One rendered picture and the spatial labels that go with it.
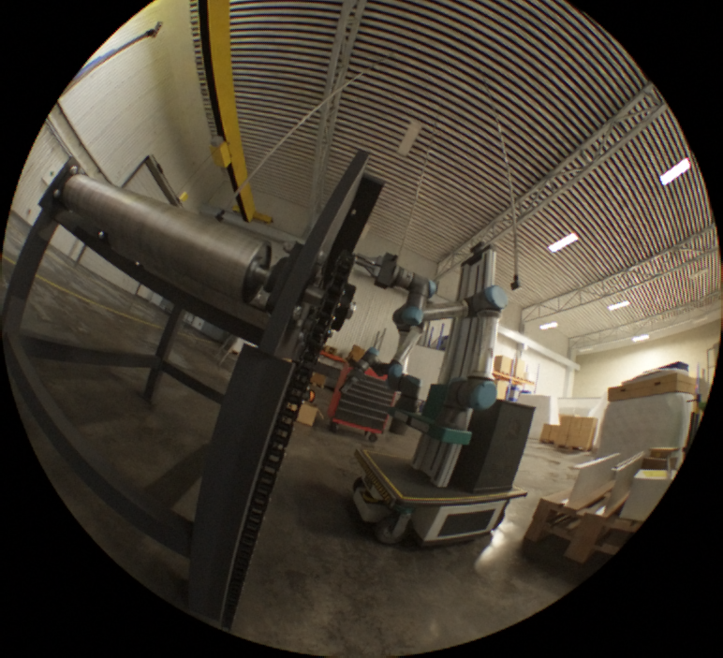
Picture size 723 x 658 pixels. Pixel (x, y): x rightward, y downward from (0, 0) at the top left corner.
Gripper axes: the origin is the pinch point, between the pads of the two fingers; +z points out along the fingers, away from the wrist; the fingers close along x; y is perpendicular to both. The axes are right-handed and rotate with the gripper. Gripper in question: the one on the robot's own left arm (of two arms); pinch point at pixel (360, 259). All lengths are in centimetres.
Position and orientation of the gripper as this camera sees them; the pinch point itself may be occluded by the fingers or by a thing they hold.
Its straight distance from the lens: 89.9
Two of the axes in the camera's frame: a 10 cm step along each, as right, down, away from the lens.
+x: -3.1, 8.9, -3.4
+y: 2.3, -2.7, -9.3
